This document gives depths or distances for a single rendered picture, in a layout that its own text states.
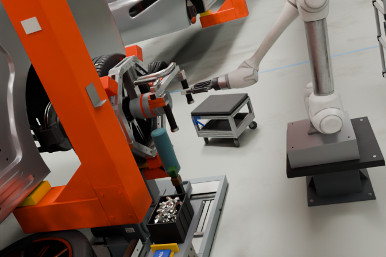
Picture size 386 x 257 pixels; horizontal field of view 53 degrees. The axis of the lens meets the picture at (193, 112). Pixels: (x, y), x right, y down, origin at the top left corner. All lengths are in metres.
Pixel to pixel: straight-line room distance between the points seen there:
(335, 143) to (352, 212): 0.42
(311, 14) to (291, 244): 1.19
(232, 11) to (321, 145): 3.71
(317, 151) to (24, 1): 1.57
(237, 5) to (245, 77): 3.53
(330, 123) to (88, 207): 1.22
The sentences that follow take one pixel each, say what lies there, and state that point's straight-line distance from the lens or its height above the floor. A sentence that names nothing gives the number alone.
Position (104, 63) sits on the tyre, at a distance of 2.09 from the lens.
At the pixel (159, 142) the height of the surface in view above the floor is 0.69.
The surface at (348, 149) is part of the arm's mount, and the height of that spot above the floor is 0.37.
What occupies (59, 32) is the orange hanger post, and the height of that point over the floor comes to 1.41.
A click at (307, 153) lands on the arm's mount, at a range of 2.19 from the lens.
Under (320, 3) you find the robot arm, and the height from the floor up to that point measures 1.16.
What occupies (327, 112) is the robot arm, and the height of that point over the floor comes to 0.64.
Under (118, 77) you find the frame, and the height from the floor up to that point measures 1.08.
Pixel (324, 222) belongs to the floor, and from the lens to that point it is 2.32.
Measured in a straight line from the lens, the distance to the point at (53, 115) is 2.39.
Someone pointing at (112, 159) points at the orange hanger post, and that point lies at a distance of 1.67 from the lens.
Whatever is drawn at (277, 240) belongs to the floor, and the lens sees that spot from 2.27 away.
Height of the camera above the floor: 1.52
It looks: 21 degrees down
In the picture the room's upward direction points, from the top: 19 degrees counter-clockwise
